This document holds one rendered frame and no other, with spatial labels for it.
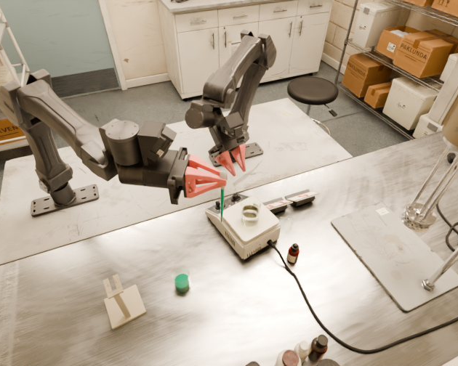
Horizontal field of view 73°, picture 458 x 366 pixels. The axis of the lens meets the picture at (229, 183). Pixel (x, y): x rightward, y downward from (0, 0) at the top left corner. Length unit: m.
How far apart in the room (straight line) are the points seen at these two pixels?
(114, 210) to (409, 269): 0.86
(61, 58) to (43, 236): 2.71
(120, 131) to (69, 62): 3.05
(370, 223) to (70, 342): 0.84
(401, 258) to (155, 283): 0.66
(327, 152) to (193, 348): 0.82
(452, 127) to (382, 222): 0.42
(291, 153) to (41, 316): 0.92
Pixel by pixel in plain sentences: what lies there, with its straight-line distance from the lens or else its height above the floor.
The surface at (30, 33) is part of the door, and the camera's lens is 3.53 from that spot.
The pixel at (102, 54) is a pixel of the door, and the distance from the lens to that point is 3.58.
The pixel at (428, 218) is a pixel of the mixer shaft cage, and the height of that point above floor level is 1.07.
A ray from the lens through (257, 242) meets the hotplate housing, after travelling 0.83.
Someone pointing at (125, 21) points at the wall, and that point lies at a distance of 3.52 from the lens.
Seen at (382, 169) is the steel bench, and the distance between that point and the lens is 1.23.
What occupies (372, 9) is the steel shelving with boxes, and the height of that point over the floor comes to 0.88.
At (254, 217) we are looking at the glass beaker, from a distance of 0.78.
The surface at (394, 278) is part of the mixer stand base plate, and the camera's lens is 0.93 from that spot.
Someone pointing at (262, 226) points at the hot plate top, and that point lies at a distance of 0.82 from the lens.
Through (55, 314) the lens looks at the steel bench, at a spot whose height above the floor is 0.90.
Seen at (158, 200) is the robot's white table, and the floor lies 0.90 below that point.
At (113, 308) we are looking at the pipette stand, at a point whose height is 0.91.
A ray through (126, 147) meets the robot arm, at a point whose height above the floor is 1.31.
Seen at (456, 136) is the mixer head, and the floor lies 1.31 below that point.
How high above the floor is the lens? 1.64
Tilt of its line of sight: 44 degrees down
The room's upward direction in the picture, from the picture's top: straight up
